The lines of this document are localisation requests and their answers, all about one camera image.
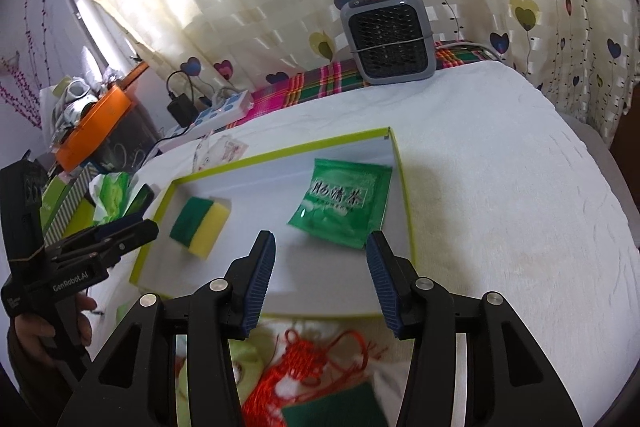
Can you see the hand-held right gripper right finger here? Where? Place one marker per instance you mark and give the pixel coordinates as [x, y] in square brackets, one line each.
[382, 277]

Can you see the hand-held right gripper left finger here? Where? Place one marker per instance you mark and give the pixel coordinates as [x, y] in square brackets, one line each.
[260, 277]

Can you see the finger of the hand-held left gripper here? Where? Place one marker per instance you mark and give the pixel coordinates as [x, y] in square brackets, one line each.
[120, 227]
[115, 247]

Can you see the white box with green rim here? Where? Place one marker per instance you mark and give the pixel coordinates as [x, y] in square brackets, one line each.
[320, 277]

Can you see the green rabbit print towel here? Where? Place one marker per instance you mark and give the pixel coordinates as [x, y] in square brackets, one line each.
[250, 367]

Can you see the yellow green sponge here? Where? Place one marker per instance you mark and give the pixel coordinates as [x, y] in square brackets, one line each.
[335, 407]
[200, 227]

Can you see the person's left forearm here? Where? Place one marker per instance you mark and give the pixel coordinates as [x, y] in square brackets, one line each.
[40, 387]

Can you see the person's left hand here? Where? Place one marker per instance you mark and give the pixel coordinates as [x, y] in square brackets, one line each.
[30, 337]

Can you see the green tissue packet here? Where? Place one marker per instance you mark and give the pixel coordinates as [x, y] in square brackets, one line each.
[112, 197]

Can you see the dark phone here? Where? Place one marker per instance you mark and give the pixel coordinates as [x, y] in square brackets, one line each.
[142, 199]

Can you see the lime green box lid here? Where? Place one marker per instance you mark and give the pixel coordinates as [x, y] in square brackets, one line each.
[80, 219]

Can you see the striped box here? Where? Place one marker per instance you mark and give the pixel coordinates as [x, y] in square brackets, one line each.
[70, 212]

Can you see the green tea packet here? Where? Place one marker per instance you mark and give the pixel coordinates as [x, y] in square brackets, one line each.
[340, 207]

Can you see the red knot tassel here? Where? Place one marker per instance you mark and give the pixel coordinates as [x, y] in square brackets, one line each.
[295, 357]

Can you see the dark glass tank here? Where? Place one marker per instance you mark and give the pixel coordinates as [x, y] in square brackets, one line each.
[130, 132]

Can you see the orange round tray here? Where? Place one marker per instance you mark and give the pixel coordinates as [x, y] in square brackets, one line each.
[95, 122]

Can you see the printed plastic bag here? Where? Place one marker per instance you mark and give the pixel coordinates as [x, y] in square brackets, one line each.
[220, 152]

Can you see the black charger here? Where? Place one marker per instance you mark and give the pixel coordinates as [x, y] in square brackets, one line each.
[181, 109]

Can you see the white blue power strip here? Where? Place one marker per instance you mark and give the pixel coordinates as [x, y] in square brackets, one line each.
[215, 117]

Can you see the white plug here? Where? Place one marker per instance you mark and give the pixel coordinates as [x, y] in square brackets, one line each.
[225, 97]

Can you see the pink blossom branches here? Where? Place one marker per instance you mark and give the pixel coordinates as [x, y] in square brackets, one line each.
[25, 87]

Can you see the plaid blanket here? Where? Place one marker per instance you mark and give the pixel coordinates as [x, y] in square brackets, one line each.
[310, 82]

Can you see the window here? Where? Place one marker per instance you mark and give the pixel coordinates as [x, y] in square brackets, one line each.
[95, 22]

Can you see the grey space heater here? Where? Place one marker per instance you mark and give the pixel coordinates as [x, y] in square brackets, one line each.
[387, 37]

